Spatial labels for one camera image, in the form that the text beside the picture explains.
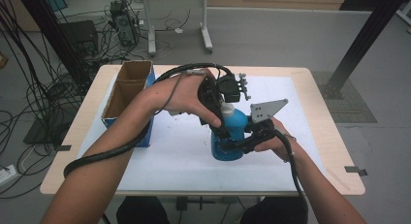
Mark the blue cardboard box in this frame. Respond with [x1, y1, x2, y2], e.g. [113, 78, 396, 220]
[100, 59, 156, 148]

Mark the white table mat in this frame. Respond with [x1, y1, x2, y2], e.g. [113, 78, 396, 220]
[77, 73, 328, 193]

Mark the person's right leg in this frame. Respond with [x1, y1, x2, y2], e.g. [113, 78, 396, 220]
[239, 196, 308, 224]

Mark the thick black gripper cable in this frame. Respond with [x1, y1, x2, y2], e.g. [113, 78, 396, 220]
[272, 129, 310, 224]
[63, 62, 235, 179]

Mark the white power strip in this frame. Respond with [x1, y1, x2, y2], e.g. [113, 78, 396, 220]
[0, 164, 18, 188]

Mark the person's leg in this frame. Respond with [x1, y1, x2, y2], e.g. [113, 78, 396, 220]
[115, 196, 171, 224]
[239, 196, 308, 224]

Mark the thin grey cable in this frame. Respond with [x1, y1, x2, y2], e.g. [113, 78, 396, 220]
[153, 68, 208, 117]

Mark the person's right hand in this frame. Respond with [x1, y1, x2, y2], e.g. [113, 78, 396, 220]
[253, 116, 299, 154]

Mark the white desk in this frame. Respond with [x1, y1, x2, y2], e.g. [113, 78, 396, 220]
[122, 0, 242, 56]

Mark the thick black right gripper cable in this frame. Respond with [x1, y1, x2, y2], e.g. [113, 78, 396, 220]
[272, 129, 310, 224]

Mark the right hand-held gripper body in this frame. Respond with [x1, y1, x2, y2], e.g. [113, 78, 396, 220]
[244, 98, 290, 144]

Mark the black box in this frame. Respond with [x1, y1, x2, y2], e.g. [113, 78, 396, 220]
[59, 19, 100, 57]

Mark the thick black left gripper cable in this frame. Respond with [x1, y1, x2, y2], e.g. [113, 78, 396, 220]
[63, 62, 235, 179]

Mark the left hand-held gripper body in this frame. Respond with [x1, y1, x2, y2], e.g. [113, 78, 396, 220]
[197, 72, 252, 129]

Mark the black computer tower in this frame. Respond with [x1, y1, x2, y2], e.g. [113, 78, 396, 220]
[109, 0, 140, 48]

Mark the person's left hand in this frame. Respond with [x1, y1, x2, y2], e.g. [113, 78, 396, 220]
[142, 68, 224, 128]

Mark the bundle of black cables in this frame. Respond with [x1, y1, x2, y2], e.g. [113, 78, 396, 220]
[0, 0, 83, 200]

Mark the person's left leg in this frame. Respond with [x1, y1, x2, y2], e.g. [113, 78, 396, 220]
[115, 196, 171, 224]

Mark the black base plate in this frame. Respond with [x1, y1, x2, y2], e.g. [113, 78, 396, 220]
[22, 110, 76, 145]

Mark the black metal post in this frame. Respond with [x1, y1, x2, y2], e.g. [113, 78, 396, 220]
[14, 0, 92, 89]
[319, 0, 411, 100]

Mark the blue bottle with white cap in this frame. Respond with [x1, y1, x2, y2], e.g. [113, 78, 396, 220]
[210, 102, 249, 162]

